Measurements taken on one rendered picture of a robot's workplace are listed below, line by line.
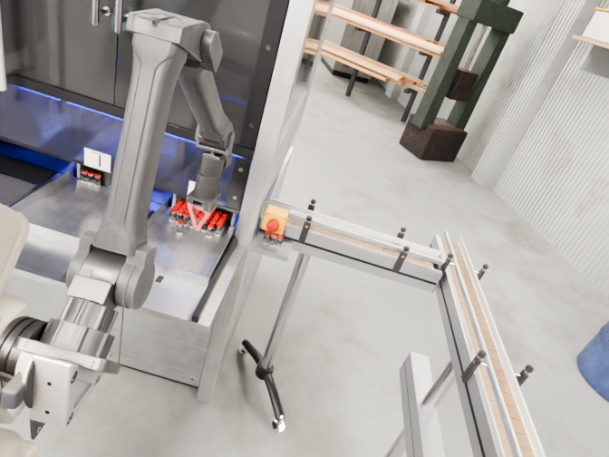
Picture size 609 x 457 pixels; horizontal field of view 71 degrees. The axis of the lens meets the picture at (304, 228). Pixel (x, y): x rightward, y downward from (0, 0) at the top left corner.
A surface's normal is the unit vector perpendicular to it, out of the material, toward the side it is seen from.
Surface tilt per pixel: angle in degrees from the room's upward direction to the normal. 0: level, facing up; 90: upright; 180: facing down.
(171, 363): 90
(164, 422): 0
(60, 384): 82
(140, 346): 90
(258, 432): 0
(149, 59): 68
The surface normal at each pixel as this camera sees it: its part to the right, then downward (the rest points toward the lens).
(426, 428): 0.27, -0.82
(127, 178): -0.04, 0.15
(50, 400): -0.06, 0.39
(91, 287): 0.11, -0.37
